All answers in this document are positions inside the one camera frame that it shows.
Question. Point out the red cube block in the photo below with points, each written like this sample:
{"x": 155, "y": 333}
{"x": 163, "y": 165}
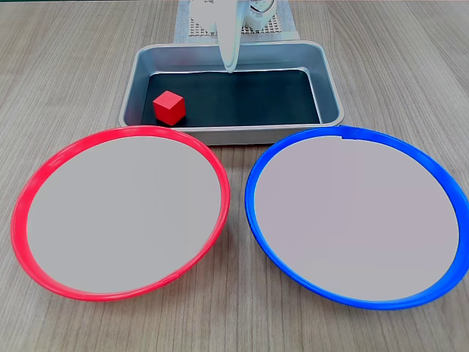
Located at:
{"x": 168, "y": 109}

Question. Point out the blue rimmed round dish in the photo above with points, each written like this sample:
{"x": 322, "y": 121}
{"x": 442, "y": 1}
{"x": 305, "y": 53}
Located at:
{"x": 355, "y": 220}

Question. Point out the red rimmed round dish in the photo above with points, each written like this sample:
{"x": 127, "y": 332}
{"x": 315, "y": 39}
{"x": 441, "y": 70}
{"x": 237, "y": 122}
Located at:
{"x": 124, "y": 212}

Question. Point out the black tray liner mat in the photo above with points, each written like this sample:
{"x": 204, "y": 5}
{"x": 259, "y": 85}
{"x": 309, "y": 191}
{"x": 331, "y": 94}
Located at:
{"x": 238, "y": 99}

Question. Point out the silver metal tray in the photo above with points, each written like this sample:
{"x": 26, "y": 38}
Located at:
{"x": 329, "y": 91}

